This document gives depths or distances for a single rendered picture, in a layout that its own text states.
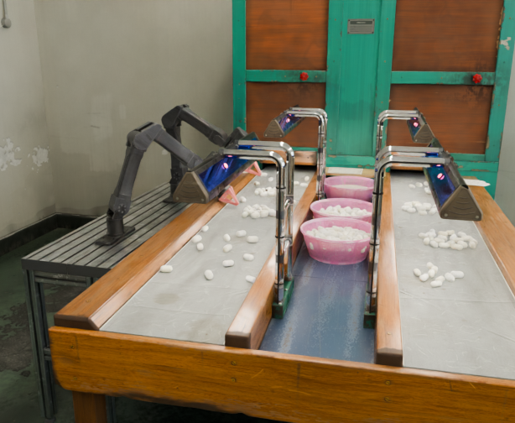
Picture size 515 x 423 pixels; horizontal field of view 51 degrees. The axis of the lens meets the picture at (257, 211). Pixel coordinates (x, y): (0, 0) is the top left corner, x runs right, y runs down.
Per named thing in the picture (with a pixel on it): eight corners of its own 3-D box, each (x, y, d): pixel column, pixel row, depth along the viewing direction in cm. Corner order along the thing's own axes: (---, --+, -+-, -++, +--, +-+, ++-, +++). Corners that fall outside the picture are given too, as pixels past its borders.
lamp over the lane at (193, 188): (172, 202, 118) (170, 169, 116) (241, 153, 177) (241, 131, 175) (207, 204, 117) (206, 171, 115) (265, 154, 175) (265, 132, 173)
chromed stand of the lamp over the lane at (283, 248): (214, 312, 147) (210, 149, 135) (232, 283, 166) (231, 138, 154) (282, 319, 144) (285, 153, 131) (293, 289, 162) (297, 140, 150)
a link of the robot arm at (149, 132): (199, 158, 225) (141, 114, 208) (208, 162, 217) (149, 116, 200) (182, 182, 224) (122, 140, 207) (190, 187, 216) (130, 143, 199)
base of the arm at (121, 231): (135, 210, 216) (119, 209, 218) (109, 225, 197) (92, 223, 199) (136, 229, 218) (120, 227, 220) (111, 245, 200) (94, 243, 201)
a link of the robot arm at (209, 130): (231, 133, 253) (179, 98, 256) (224, 137, 245) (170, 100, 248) (219, 155, 258) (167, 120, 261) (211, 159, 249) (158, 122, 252)
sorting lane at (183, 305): (99, 337, 125) (98, 329, 125) (262, 174, 295) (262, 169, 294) (224, 352, 119) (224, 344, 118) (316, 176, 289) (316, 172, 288)
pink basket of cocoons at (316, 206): (319, 242, 202) (319, 217, 200) (302, 221, 228) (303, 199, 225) (387, 238, 206) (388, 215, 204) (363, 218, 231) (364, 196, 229)
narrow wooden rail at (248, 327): (225, 378, 121) (224, 334, 118) (316, 188, 291) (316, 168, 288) (248, 381, 120) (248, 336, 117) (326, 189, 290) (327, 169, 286)
